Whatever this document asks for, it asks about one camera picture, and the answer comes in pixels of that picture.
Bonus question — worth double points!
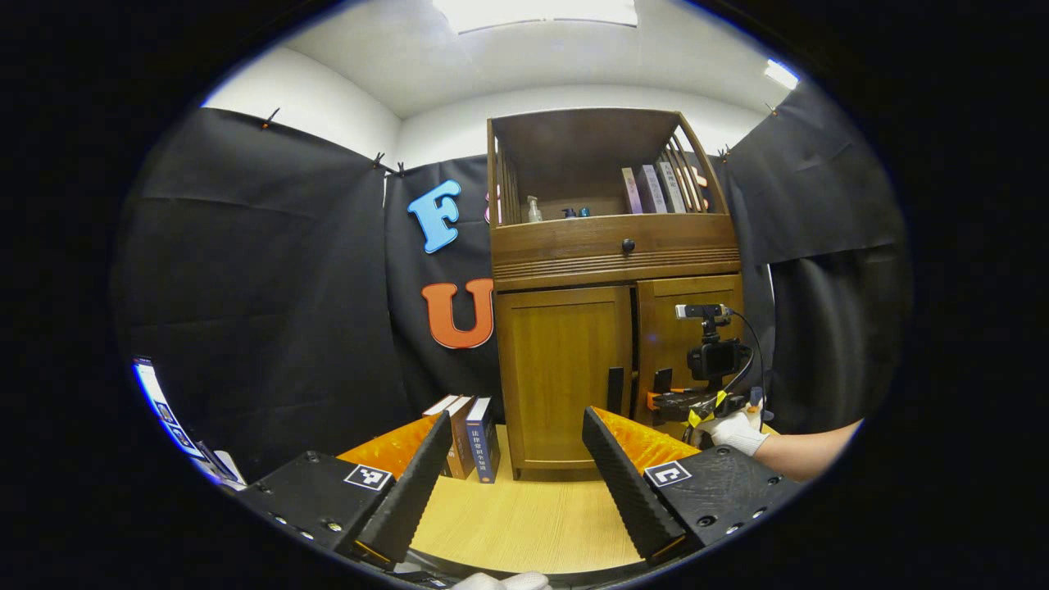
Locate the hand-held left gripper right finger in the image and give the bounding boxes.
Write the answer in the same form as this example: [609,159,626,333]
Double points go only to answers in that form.
[582,406,804,566]

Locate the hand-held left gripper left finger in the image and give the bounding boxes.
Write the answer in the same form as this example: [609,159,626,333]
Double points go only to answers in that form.
[238,410,454,566]

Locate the wooden cabinet door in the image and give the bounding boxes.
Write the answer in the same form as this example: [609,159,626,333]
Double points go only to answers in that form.
[637,275,747,427]
[496,285,636,472]

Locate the wooden double-door shoe cabinet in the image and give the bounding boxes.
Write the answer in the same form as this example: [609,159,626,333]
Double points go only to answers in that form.
[486,108,748,483]

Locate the blue standing book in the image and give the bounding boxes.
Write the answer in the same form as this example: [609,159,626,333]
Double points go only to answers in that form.
[465,397,501,484]

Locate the white shelf book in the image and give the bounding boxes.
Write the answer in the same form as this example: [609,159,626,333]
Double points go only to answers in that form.
[656,161,688,214]

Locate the grey shelf book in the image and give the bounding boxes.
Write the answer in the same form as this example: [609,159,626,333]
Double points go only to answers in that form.
[639,164,669,214]

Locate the wooden drawer with black knob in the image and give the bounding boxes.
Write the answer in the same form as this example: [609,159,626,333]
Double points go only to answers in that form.
[492,215,741,284]

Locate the black backdrop cloth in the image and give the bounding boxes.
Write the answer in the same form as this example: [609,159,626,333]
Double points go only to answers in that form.
[111,82,910,484]

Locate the large ceiling light panel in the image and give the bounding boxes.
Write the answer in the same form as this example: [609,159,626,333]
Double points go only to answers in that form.
[434,0,638,34]

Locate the black right gripper camera cable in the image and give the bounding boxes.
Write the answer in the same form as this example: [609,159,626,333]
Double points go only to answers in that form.
[725,310,767,402]

